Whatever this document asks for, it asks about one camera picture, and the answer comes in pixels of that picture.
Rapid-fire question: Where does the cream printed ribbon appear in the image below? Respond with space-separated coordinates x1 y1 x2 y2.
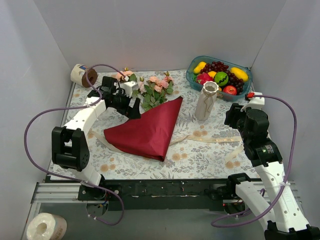
88 129 241 162

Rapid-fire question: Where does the red wrapping paper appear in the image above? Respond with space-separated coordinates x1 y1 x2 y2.
103 96 183 162

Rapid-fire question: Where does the pink artificial flower bunch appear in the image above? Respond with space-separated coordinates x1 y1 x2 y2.
114 67 174 112

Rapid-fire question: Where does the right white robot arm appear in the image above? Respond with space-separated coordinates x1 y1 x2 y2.
224 103 320 240

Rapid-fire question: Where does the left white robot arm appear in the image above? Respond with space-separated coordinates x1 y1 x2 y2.
51 76 141 200

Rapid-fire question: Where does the white ceramic vase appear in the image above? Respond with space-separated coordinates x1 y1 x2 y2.
195 81 219 121

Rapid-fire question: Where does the red apple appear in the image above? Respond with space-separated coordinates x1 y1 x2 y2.
222 85 238 96

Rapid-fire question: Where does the brown-ended paper roll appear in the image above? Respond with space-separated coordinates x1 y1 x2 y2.
70 64 98 88

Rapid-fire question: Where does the dark red grape bunch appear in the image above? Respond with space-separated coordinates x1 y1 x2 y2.
193 61 246 95

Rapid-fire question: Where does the teal plastic fruit basket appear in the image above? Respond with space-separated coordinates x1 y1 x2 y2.
186 56 253 102

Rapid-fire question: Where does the floral patterned table mat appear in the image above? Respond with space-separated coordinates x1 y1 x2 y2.
87 70 258 180

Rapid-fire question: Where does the right yellow mango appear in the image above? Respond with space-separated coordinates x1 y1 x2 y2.
230 67 249 82

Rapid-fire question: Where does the yellow mango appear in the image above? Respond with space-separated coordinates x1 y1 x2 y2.
193 61 207 75
230 67 249 82

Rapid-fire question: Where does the small yellow lemon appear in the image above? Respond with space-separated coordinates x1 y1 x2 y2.
207 71 217 78

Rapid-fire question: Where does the pink dragon fruit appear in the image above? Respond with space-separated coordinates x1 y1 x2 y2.
195 72 214 85

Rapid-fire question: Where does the left yellow mango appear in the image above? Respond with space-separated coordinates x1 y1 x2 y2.
193 61 207 75

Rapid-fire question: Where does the white tissue roll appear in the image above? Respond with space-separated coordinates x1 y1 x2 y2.
26 212 67 240

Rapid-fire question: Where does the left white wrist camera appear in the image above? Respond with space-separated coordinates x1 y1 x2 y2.
120 81 139 98

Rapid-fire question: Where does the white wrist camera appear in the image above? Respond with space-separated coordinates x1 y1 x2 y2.
240 91 265 112
120 81 139 98

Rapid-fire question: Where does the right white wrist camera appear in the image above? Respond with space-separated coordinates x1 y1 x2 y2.
240 91 265 112

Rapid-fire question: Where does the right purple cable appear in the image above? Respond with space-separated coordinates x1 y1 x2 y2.
211 94 297 228

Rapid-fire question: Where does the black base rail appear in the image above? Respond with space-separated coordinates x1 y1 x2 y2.
78 178 245 213

